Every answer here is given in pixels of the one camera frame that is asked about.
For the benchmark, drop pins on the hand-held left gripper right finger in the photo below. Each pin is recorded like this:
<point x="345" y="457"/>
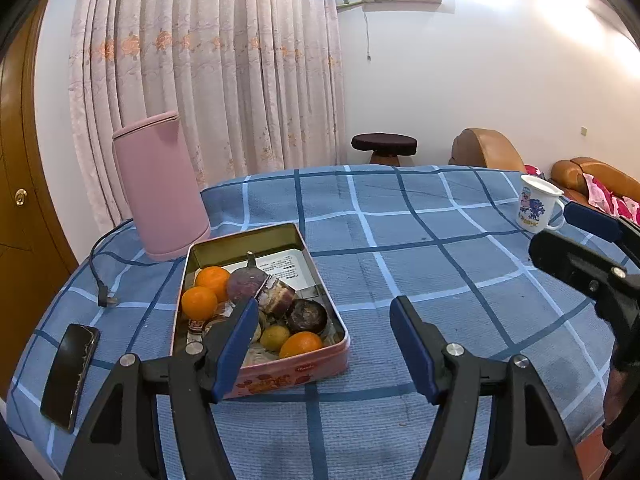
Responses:
<point x="415" y="345"/>

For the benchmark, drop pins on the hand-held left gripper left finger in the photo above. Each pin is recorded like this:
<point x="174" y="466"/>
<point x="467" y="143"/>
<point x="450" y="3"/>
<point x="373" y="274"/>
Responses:
<point x="235" y="350"/>

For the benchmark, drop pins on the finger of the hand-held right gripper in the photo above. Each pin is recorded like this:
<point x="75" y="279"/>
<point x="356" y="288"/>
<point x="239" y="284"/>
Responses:
<point x="565" y="255"/>
<point x="590" y="220"/>

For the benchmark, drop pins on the pink tin box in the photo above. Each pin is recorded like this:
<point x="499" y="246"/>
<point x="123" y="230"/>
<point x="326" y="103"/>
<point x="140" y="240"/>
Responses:
<point x="280" y="380"/>

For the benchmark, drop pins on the orange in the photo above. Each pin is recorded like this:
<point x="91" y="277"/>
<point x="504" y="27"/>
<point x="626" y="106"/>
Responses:
<point x="300" y="345"/>
<point x="214" y="280"/>
<point x="199" y="304"/>

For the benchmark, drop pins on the snack cake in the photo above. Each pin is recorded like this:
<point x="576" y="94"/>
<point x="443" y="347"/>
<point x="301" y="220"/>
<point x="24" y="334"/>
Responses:
<point x="275" y="296"/>

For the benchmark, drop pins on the pink floral blanket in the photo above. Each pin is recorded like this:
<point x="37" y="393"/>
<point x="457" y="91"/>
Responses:
<point x="607" y="197"/>

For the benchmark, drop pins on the small yellow-green citrus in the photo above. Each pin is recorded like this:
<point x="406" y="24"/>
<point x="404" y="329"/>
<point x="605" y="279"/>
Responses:
<point x="276" y="338"/>

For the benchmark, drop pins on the small red label packet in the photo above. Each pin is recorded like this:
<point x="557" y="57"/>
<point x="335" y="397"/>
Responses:
<point x="197" y="329"/>

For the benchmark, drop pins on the white printed mug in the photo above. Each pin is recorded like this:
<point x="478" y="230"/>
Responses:
<point x="536" y="205"/>

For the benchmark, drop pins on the purple round fruit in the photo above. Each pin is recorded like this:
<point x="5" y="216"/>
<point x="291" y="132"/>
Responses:
<point x="245" y="282"/>

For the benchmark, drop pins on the dark brown round fruit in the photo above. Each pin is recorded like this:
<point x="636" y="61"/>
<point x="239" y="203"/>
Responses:
<point x="306" y="316"/>

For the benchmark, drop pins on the blue plaid tablecloth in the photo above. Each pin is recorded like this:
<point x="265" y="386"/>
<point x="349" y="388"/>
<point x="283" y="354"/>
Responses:
<point x="425" y="250"/>

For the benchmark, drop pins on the white paper leaflet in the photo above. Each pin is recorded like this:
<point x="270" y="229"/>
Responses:
<point x="290" y="267"/>

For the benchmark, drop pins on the brown leather sofa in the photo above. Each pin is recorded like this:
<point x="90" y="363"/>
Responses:
<point x="482" y="150"/>

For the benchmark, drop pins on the black smartphone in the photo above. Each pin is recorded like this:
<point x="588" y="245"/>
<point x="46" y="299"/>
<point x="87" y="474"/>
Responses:
<point x="70" y="377"/>

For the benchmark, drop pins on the pink electric kettle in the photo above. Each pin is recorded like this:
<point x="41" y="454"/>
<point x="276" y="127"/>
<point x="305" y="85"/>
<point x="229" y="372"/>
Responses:
<point x="165" y="195"/>

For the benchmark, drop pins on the dark round stool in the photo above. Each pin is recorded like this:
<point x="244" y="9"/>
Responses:
<point x="384" y="142"/>

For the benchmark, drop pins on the wooden door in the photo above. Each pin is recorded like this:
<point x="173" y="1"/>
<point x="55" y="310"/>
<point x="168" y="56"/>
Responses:
<point x="30" y="220"/>

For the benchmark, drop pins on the brass door knob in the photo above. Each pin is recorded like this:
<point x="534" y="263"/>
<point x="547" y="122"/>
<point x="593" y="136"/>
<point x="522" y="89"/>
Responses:
<point x="20" y="197"/>

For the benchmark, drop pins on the pink embroidered curtain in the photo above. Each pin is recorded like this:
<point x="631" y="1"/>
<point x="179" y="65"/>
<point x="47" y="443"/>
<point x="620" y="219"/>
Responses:
<point x="215" y="75"/>

